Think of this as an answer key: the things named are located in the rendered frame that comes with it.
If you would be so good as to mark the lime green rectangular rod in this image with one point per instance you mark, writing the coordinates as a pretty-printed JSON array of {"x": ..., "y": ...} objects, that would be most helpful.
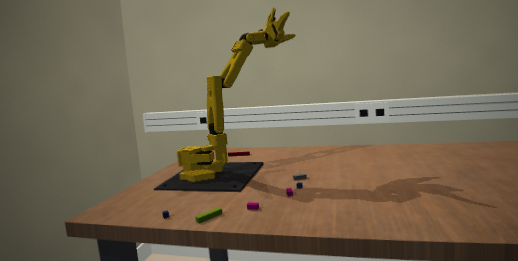
[{"x": 208, "y": 215}]

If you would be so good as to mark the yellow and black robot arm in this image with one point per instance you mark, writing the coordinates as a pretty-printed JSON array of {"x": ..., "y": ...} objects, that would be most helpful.
[{"x": 193, "y": 157}]

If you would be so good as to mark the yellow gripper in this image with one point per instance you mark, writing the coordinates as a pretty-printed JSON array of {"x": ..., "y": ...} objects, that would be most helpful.
[{"x": 275, "y": 30}]

